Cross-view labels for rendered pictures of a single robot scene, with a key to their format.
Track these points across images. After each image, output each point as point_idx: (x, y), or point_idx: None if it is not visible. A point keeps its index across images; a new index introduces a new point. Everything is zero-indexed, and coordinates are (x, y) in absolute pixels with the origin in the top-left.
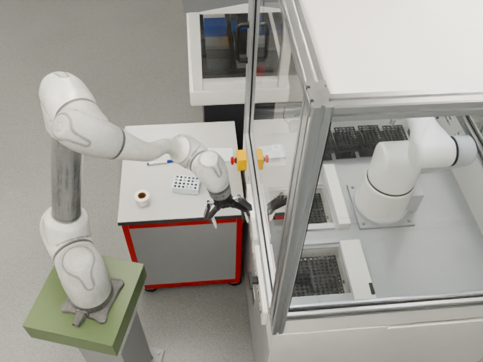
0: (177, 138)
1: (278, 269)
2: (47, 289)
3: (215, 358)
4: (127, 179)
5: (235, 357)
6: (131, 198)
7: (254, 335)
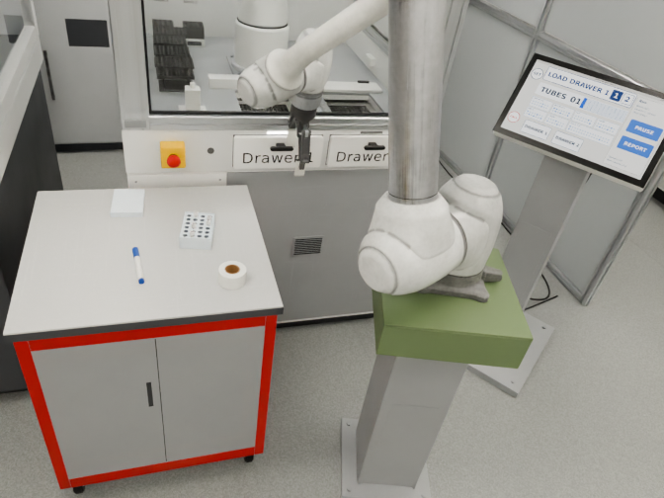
0: (277, 55)
1: (450, 19)
2: (463, 324)
3: (337, 363)
4: (179, 306)
5: (330, 344)
6: (227, 294)
7: (335, 280)
